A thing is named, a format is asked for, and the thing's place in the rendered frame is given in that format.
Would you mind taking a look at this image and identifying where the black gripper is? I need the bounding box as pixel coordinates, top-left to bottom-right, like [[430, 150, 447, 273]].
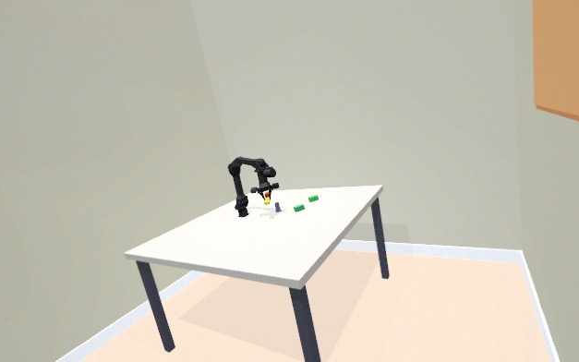
[[250, 177, 279, 200]]

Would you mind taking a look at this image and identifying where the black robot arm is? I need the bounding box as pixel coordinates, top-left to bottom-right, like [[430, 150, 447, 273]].
[[228, 157, 276, 217]]

